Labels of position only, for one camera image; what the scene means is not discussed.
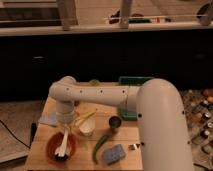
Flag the metal cup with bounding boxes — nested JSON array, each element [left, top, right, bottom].
[[109, 116, 122, 133]]

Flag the black cable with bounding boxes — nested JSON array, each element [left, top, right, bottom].
[[0, 119, 32, 150]]

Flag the grey blue cloth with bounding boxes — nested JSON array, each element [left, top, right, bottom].
[[38, 112, 57, 127]]

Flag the green plastic tray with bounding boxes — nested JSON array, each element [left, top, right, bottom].
[[118, 76, 154, 122]]

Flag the green plastic cup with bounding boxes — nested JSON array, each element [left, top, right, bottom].
[[89, 79, 100, 86]]

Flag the yellow banana toy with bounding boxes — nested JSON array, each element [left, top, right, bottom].
[[74, 111, 96, 127]]

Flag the white handled black brush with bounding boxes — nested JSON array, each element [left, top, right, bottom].
[[55, 130, 69, 161]]

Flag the white small cup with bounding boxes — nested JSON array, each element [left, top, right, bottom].
[[79, 119, 95, 136]]

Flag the silver fork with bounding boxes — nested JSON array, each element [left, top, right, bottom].
[[128, 143, 140, 150]]

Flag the green chili pepper toy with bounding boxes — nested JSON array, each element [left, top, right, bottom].
[[92, 134, 109, 164]]

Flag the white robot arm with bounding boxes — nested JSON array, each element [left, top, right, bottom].
[[49, 76, 194, 171]]

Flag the blue sponge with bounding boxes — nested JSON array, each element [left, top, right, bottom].
[[102, 144, 126, 165]]

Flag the red orange bowl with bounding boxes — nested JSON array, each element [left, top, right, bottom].
[[45, 132, 76, 165]]

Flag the spice bottle rack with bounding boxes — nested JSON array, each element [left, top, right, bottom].
[[181, 89, 213, 156]]

